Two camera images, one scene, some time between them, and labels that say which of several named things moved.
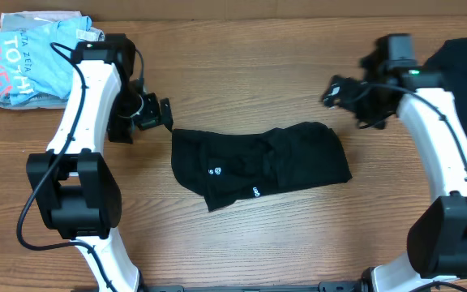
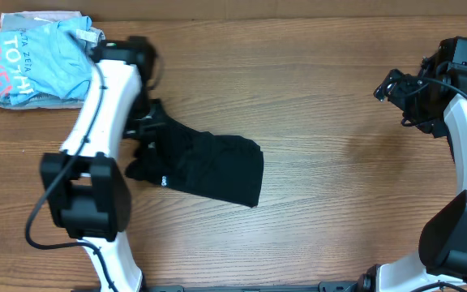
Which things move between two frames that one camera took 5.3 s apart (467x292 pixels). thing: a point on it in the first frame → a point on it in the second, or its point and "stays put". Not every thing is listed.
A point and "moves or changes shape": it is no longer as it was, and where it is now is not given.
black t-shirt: [228, 168] moves or changes shape
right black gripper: [348, 94] → [400, 94]
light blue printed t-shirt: [23, 63] stays put
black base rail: [332, 286] stays put
